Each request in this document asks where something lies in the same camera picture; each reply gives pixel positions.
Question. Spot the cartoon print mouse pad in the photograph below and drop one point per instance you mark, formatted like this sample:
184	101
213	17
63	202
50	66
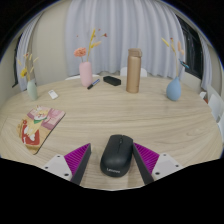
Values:
38	128

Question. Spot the narrow white curtain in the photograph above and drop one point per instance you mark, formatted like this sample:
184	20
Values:
25	46
206	66

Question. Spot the copper drink bottle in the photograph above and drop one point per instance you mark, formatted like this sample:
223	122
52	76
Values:
133	73

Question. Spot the black computer mouse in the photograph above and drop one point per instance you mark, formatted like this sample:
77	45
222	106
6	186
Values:
116	156

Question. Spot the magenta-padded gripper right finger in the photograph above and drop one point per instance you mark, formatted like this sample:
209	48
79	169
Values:
160	165

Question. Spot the green vase with yellow flowers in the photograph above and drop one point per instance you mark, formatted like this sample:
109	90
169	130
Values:
32	90

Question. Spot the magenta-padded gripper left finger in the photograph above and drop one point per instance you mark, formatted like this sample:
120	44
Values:
63	165

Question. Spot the pink vase with dried flowers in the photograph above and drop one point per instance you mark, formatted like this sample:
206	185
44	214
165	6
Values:
86	75

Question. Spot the wide white curtain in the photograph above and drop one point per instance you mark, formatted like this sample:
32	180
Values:
126	30

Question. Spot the blue vase with dried flowers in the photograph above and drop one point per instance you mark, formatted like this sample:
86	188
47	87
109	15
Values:
173	90

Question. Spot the dark framed window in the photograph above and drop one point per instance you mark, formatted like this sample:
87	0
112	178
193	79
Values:
15	66
191	50

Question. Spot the white chair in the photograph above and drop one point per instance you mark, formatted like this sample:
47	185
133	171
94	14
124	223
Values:
73	77
143	72

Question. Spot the small black box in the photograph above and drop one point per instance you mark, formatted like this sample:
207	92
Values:
112	80

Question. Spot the white remote control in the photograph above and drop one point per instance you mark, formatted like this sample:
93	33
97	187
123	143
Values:
53	94

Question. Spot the black and blue marker pen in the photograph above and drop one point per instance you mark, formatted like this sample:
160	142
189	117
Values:
93	84

